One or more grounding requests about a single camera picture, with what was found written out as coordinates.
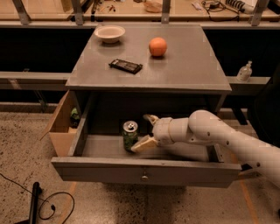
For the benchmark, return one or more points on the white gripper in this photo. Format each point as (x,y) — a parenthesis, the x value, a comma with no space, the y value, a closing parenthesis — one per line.
(164,130)

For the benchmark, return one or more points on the green soda can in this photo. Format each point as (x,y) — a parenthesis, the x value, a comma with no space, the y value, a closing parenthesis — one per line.
(129,134)

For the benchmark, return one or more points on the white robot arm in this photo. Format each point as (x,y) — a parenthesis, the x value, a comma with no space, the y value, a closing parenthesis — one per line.
(204,128)

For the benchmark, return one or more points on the brass drawer knob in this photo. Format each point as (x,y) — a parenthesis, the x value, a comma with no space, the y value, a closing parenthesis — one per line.
(144,177)

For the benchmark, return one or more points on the open grey top drawer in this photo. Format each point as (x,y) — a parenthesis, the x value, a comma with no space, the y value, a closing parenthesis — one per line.
(97,155)

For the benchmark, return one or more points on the grey cabinet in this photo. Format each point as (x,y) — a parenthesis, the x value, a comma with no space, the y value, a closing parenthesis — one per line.
(186,77)

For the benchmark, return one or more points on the black snack bar packet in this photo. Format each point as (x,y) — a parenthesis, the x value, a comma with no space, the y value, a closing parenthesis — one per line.
(126,66)

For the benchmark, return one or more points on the green item in box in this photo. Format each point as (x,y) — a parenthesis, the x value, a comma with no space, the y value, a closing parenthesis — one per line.
(74,115)

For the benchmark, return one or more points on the orange fruit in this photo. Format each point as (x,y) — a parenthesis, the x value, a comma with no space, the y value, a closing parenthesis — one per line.
(157,47)

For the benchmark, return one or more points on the cardboard box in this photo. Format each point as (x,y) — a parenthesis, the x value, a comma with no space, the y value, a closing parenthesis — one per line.
(59,127)

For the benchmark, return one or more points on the white bowl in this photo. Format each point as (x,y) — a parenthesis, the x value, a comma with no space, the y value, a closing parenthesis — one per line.
(109,34)

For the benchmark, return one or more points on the clear soap dispenser bottle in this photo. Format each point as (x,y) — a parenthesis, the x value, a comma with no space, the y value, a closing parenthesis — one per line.
(245,72)

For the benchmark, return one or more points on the black stand base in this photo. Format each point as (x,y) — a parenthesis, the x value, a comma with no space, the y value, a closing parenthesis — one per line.
(35,192)

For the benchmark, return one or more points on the metal railing shelf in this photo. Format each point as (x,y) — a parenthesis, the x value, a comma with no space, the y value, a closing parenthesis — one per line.
(33,81)

